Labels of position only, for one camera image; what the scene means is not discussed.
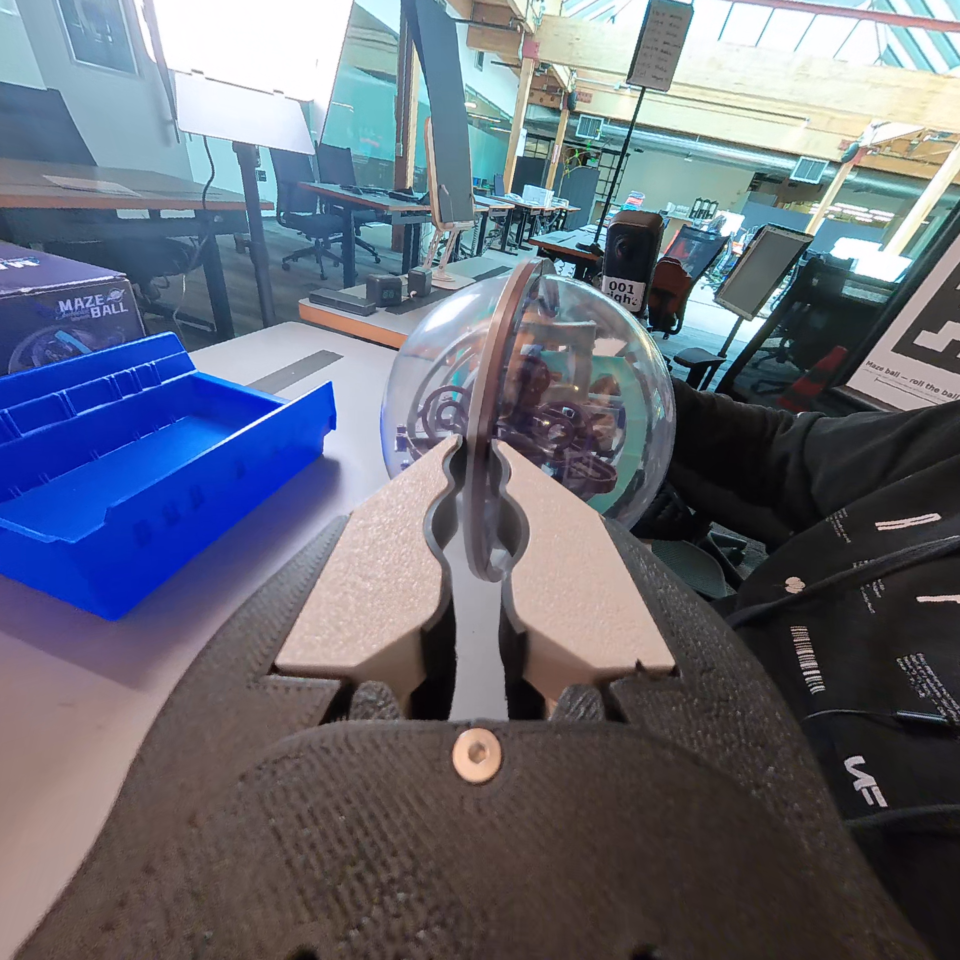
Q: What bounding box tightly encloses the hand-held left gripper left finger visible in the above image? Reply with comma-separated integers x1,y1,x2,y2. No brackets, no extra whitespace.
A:
273,433,466,715

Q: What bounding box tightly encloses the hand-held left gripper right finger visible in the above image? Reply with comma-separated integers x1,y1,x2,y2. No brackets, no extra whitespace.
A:
491,438,677,715

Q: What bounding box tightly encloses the clear plastic maze ball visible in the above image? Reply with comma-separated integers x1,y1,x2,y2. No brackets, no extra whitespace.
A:
381,257,677,585

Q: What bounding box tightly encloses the person's right forearm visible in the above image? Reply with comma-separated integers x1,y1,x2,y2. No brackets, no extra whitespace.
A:
666,378,960,550

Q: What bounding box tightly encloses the dark maze ball box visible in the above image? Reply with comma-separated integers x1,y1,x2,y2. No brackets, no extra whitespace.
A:
0,240,148,376

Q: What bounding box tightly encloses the brown office chair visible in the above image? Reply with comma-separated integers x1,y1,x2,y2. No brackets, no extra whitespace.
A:
647,255,693,338

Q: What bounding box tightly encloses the person's padded office chair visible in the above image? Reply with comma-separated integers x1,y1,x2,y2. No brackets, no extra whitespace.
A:
651,517,749,603

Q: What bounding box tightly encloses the black framed standing board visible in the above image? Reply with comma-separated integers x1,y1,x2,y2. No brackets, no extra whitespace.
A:
712,223,816,363

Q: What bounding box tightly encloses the black pole stand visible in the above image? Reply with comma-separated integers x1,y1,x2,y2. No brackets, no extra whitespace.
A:
591,0,696,258

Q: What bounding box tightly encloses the black mesh office chair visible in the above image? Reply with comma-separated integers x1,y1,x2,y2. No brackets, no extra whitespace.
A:
738,255,913,396

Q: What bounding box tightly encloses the grey desk with orange edge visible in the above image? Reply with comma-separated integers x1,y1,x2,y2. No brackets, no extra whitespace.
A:
298,251,573,351

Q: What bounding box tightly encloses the wooden stand with board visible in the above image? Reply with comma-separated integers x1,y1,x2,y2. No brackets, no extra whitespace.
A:
405,0,483,291

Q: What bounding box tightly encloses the orange traffic cone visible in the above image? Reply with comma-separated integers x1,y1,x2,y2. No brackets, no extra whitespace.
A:
778,345,849,413

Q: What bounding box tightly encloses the blue plastic bin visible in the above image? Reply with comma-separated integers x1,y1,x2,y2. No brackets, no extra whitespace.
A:
0,332,337,623

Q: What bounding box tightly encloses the wooden top office desk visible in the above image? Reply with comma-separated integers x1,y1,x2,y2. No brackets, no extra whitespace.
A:
298,180,434,280
0,157,276,344

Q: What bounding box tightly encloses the black power bank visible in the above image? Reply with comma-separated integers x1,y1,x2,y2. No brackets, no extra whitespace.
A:
309,288,378,318

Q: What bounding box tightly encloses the black framed marker sign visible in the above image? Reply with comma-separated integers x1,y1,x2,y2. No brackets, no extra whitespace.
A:
846,225,960,413

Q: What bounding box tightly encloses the black cable tray cover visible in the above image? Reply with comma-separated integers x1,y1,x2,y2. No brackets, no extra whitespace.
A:
247,348,345,396

